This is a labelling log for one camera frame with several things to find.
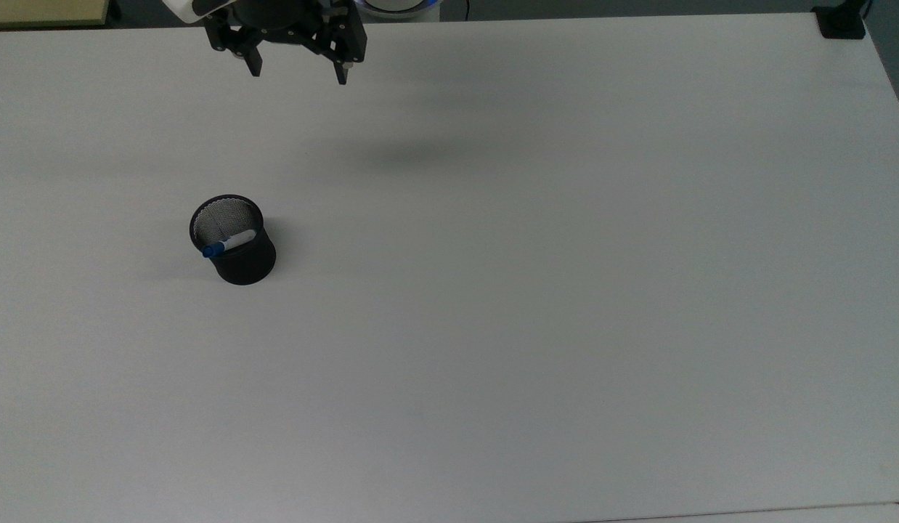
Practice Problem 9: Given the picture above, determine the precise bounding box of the black mesh pen cup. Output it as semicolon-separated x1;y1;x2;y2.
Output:
189;194;277;286

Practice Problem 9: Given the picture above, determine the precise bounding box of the beige cabinet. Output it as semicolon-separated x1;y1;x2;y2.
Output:
0;0;110;28

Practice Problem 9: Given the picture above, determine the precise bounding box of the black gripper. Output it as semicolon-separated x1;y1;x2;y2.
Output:
205;0;368;86

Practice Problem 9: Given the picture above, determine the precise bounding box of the blue and white marker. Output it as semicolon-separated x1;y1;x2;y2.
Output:
201;230;258;259

